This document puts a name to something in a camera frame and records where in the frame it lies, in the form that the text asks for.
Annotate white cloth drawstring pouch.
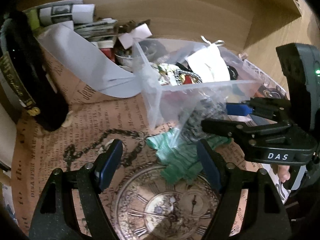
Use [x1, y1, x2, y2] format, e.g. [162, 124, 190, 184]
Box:
[186, 35, 231, 83]

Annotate clear plastic storage bin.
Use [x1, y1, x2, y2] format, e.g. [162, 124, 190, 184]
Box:
[132, 37, 262, 131]

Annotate floral yellow white scrunchie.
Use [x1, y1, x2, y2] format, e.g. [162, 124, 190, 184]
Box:
[150, 63, 185, 86]

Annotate black patterned-trim fabric pouch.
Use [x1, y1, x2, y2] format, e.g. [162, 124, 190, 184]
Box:
[173, 63, 239, 85]

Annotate person's hand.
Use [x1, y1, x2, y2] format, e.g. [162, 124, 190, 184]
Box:
[277, 165, 291, 183]

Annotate green crinkled fabric piece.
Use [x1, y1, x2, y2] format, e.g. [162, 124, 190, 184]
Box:
[146, 128, 231, 185]

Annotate white paper sheet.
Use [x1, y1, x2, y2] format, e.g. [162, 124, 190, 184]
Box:
[37, 21, 141, 98]

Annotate small white cardboard box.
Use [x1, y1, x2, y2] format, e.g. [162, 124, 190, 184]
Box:
[118, 23, 152, 49]

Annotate dark wine bottle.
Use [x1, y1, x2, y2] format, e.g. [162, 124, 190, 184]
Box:
[1, 11, 69, 132]

